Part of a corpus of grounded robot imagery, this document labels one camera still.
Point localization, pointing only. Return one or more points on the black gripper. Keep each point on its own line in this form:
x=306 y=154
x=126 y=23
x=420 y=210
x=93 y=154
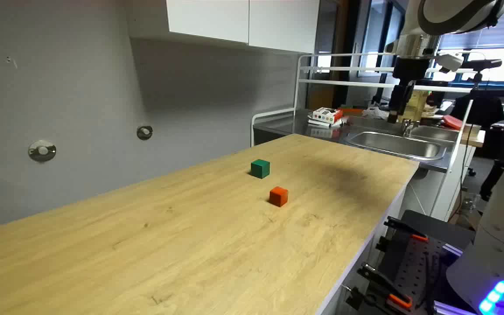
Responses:
x=409 y=70

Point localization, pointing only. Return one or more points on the orange cube block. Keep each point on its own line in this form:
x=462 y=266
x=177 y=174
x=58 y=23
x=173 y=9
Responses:
x=278 y=196

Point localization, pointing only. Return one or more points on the green cube block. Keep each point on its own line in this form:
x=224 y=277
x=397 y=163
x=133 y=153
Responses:
x=259 y=168

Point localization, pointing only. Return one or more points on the stainless steel sink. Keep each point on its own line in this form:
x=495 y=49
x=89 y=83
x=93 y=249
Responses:
x=394 y=144

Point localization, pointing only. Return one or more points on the red cloth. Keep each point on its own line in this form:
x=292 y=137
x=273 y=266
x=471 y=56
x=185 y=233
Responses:
x=451 y=121

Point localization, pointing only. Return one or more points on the red and white box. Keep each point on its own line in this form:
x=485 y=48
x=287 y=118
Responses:
x=327 y=116

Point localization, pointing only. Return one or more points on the black office chair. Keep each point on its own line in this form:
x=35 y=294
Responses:
x=485 y=107

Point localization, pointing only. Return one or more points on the black orange bar clamp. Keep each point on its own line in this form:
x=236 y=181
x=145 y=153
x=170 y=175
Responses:
x=406 y=228
x=383 y=286

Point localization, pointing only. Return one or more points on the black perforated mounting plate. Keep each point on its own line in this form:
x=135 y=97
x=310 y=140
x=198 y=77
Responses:
x=427 y=263

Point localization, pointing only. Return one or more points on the black camera on tripod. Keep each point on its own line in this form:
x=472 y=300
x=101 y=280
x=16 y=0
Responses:
x=479 y=63

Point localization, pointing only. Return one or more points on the white wall cabinet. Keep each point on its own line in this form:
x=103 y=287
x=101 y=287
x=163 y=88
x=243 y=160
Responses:
x=245 y=20

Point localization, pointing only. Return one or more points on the small round wall fixture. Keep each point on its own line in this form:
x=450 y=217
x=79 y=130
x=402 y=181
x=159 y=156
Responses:
x=143 y=132

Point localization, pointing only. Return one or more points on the large round wall fixture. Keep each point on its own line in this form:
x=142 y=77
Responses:
x=42 y=149

